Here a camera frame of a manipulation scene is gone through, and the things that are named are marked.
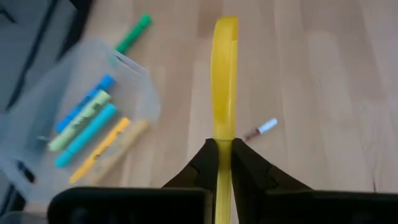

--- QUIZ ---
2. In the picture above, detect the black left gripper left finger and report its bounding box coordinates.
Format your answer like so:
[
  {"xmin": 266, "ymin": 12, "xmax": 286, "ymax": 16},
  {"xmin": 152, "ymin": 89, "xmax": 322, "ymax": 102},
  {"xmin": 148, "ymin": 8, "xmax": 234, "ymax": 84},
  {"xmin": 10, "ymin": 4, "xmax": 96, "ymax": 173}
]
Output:
[{"xmin": 46, "ymin": 138, "xmax": 219, "ymax": 224}]

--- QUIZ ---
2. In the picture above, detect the light green Sharpie highlighter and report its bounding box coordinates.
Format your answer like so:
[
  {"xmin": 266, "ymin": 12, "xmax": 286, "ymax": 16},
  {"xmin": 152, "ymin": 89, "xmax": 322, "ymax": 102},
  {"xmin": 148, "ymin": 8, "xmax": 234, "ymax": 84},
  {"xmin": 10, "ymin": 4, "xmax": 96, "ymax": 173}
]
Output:
[{"xmin": 47, "ymin": 89, "xmax": 112, "ymax": 153}]

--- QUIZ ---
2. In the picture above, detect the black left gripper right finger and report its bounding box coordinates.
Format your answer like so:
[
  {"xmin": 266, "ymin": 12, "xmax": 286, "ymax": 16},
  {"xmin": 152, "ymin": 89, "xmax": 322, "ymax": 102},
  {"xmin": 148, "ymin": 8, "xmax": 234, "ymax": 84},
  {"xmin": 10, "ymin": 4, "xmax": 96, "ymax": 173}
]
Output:
[{"xmin": 229, "ymin": 138, "xmax": 398, "ymax": 224}]

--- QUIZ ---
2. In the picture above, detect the teal highlighter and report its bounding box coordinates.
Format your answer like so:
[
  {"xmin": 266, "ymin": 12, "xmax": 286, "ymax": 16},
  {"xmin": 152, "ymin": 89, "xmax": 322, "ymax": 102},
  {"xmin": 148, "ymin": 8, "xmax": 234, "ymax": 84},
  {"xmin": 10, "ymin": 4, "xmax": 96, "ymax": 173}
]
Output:
[{"xmin": 54, "ymin": 103, "xmax": 119, "ymax": 169}]

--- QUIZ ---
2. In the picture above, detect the blue Sharpie highlighter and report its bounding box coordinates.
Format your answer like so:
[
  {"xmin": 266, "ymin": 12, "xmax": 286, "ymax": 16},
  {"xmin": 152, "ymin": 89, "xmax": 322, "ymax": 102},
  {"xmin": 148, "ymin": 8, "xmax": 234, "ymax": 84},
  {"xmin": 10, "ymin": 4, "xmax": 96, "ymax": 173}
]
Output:
[{"xmin": 55, "ymin": 73, "xmax": 116, "ymax": 134}]

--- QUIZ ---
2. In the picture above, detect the brown Expo marker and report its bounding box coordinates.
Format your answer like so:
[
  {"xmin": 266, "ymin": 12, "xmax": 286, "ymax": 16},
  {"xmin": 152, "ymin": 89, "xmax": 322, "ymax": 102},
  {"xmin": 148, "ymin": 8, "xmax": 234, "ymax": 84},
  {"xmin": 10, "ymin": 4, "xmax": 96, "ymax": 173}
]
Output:
[{"xmin": 243, "ymin": 117, "xmax": 279, "ymax": 142}]

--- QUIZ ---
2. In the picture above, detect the frosted plastic bin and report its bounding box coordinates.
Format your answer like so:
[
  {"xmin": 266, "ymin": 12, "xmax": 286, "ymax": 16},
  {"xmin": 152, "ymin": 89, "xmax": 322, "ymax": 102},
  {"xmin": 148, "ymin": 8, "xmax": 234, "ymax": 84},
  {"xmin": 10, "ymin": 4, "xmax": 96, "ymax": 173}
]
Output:
[{"xmin": 0, "ymin": 35, "xmax": 162, "ymax": 215}]

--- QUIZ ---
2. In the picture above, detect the orange-yellow highlighter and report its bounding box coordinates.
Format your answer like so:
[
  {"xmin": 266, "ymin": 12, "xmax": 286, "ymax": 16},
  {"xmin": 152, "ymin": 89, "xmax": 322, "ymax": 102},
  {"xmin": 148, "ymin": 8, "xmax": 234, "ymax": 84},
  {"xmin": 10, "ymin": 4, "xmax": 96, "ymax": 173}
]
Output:
[
  {"xmin": 68, "ymin": 116, "xmax": 132, "ymax": 185},
  {"xmin": 90, "ymin": 119, "xmax": 150, "ymax": 185}
]

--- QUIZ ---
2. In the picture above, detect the yellow thin marker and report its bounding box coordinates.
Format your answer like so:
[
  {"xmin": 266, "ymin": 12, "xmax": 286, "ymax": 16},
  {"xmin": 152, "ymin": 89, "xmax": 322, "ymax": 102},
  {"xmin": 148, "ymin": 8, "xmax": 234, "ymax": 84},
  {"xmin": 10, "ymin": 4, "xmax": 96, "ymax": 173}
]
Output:
[{"xmin": 210, "ymin": 15, "xmax": 240, "ymax": 224}]

